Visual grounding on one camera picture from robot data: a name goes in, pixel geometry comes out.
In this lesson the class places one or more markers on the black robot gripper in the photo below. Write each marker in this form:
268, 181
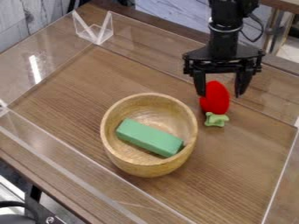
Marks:
246, 64

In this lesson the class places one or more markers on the wooden background furniture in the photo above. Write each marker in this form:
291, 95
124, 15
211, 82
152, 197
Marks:
280, 16

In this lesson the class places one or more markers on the green rectangular block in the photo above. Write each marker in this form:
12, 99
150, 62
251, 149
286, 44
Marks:
148, 138

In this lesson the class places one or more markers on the red plush strawberry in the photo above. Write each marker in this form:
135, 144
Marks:
215, 104

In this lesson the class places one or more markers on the wooden bowl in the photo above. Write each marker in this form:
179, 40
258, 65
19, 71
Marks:
162, 112

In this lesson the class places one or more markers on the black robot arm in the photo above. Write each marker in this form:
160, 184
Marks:
224, 56

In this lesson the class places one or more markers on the black table leg frame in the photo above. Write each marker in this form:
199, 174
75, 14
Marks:
35, 214

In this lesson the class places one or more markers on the clear acrylic corner bracket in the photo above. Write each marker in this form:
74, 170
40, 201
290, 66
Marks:
94, 33

